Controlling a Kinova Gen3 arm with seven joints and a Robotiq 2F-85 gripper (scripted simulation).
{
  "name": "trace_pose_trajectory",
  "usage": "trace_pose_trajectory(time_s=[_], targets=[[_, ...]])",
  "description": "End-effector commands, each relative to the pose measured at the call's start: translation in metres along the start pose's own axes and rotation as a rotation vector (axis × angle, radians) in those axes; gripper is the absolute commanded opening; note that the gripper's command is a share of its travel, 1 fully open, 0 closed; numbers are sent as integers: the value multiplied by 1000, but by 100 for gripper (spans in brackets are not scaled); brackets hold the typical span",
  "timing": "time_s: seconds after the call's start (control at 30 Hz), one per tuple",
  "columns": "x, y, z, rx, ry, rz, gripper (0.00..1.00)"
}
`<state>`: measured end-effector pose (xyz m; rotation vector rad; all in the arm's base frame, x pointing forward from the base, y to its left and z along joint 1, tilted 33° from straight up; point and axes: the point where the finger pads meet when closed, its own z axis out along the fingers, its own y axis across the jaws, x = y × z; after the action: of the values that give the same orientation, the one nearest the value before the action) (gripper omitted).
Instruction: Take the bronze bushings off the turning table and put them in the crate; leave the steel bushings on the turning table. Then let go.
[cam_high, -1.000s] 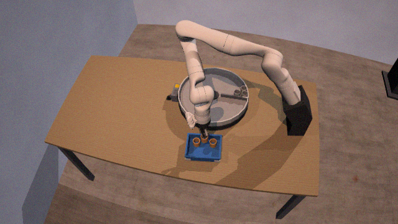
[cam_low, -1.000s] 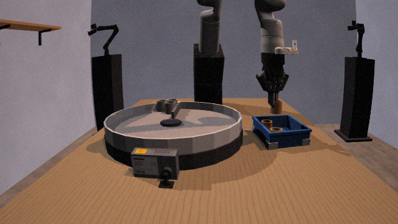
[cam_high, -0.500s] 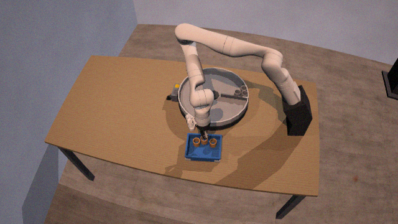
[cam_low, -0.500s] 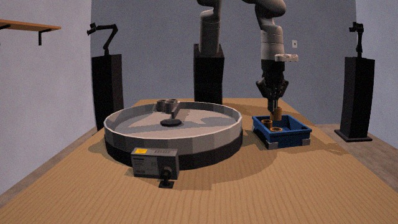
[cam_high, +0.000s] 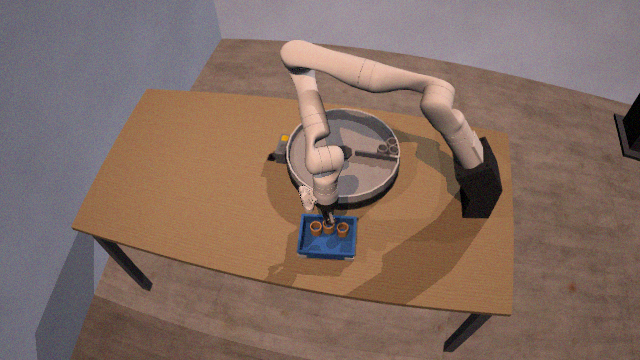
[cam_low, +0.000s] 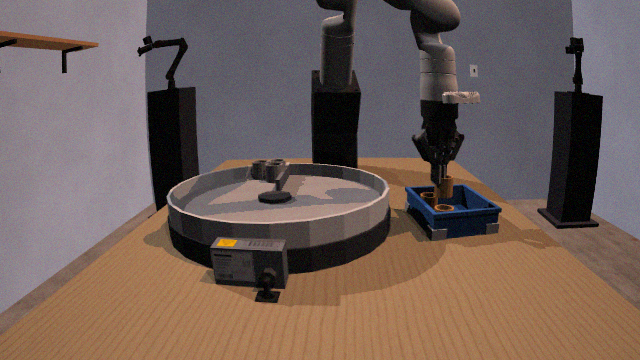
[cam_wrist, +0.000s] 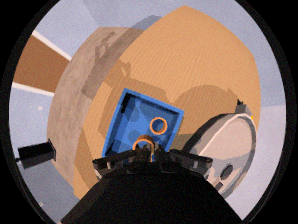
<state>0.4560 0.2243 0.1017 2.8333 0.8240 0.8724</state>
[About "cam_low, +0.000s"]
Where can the dark blue open crate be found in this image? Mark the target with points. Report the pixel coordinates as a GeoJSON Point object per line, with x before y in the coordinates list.
{"type": "Point", "coordinates": [465, 220]}

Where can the bronze bushing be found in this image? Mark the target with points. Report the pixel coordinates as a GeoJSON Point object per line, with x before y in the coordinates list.
{"type": "Point", "coordinates": [430, 199]}
{"type": "Point", "coordinates": [445, 190]}
{"type": "Point", "coordinates": [443, 208]}

